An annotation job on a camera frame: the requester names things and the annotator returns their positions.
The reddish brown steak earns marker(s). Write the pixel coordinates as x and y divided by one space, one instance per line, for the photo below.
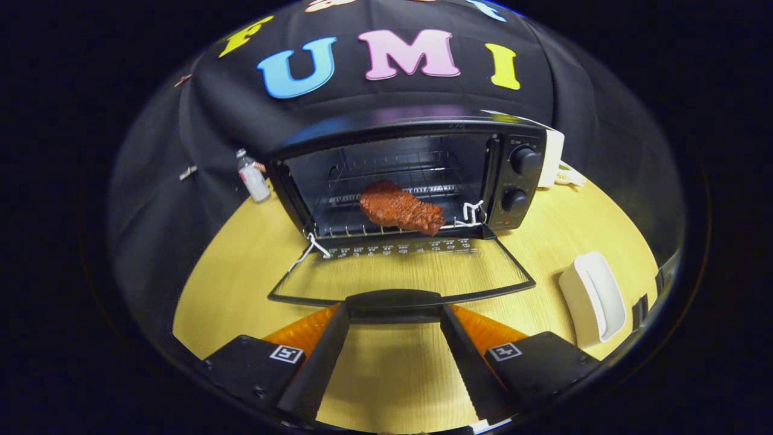
398 208

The white rectangular tray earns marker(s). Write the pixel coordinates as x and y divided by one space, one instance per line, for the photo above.
595 296

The clear plastic bottle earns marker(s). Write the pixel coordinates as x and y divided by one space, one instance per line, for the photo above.
253 178

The metal cloth clip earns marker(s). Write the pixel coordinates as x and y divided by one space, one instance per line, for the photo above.
188 173

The white pop-up toaster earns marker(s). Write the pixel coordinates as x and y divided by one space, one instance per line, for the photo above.
554 157

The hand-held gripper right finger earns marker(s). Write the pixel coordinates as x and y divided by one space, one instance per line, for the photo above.
468 362

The black toaster oven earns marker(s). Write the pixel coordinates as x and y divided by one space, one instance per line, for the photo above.
522 181

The small white dish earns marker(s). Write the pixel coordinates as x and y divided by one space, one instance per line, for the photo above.
569 176

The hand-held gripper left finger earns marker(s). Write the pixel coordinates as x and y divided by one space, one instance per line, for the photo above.
323 362

